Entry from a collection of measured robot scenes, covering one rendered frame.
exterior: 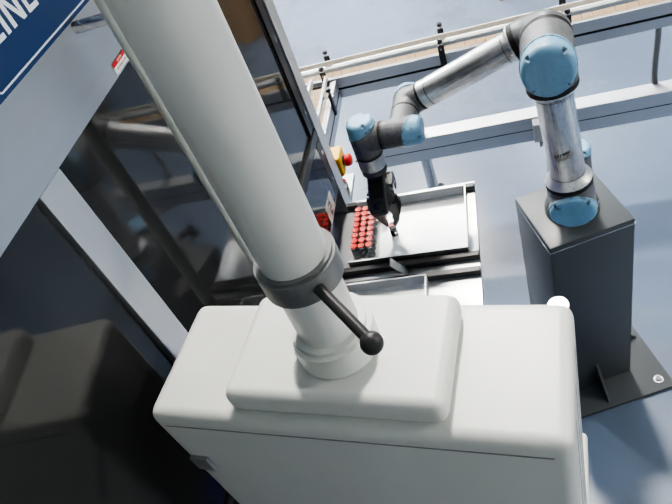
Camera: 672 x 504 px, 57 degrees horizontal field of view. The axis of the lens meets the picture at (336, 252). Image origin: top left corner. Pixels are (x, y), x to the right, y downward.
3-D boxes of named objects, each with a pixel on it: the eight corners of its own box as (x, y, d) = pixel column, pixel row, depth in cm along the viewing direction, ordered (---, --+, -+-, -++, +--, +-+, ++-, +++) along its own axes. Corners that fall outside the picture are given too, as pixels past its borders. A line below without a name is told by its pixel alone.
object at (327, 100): (327, 211, 207) (311, 175, 197) (284, 218, 212) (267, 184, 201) (346, 98, 254) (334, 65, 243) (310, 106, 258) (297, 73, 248)
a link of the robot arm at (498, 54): (557, -19, 141) (385, 83, 169) (559, 4, 134) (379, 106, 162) (579, 21, 146) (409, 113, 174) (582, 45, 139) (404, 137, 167)
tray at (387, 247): (351, 270, 179) (347, 262, 177) (359, 209, 197) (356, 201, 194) (469, 255, 169) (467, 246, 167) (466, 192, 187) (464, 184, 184)
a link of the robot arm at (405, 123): (422, 99, 158) (380, 106, 161) (417, 125, 150) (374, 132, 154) (428, 124, 163) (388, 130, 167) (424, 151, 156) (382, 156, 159)
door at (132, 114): (244, 412, 114) (50, 168, 75) (285, 235, 146) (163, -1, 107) (247, 412, 114) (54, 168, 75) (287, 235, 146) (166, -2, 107)
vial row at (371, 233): (368, 257, 180) (364, 247, 177) (372, 215, 192) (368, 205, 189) (375, 256, 179) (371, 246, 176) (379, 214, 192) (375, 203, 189)
